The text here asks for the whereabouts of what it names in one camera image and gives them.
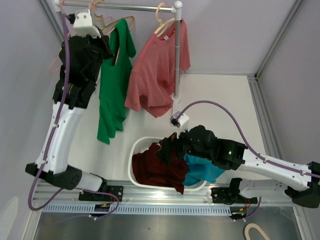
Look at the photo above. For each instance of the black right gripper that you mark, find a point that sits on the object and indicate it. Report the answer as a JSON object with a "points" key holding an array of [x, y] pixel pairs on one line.
{"points": [[169, 144]]}

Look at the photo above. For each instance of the white metal clothes rack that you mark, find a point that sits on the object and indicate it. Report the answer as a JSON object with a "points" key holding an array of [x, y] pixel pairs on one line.
{"points": [[176, 10]]}

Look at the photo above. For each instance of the teal t shirt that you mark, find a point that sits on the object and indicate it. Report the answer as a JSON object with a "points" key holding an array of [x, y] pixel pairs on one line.
{"points": [[200, 169]]}

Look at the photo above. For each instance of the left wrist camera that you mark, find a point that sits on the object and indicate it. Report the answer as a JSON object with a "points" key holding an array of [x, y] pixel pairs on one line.
{"points": [[83, 24]]}

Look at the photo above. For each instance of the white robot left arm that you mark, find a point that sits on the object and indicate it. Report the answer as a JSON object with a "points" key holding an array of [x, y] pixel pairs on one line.
{"points": [[81, 59]]}

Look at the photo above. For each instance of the pink t shirt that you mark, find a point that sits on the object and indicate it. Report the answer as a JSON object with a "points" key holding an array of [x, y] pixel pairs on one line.
{"points": [[152, 79]]}

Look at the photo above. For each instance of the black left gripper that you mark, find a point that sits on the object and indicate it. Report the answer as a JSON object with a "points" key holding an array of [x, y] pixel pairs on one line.
{"points": [[103, 41]]}

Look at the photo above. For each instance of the aluminium cage frame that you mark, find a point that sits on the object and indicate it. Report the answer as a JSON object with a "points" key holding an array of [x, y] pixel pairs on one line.
{"points": [[275, 40]]}

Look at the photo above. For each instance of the white perforated plastic basket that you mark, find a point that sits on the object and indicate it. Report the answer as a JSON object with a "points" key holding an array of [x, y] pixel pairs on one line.
{"points": [[140, 146]]}

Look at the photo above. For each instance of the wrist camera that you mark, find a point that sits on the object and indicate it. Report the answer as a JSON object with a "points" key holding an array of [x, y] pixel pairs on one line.
{"points": [[83, 24], [180, 121]]}

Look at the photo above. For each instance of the white slotted cable duct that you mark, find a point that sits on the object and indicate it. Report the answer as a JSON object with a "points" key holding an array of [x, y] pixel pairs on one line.
{"points": [[139, 209]]}

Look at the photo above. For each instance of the dark red t shirt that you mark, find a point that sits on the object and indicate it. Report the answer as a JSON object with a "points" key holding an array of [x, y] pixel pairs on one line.
{"points": [[150, 170]]}

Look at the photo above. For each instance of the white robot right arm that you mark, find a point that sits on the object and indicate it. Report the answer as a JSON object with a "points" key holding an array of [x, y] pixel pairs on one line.
{"points": [[225, 153]]}

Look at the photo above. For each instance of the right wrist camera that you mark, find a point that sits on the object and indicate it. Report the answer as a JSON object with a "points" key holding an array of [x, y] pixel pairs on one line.
{"points": [[180, 121]]}

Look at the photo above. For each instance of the green t shirt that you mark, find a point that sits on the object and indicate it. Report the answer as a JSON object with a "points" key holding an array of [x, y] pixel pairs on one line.
{"points": [[114, 81]]}

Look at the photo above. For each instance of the aluminium mounting rail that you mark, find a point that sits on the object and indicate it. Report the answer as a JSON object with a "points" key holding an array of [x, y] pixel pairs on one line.
{"points": [[137, 195]]}

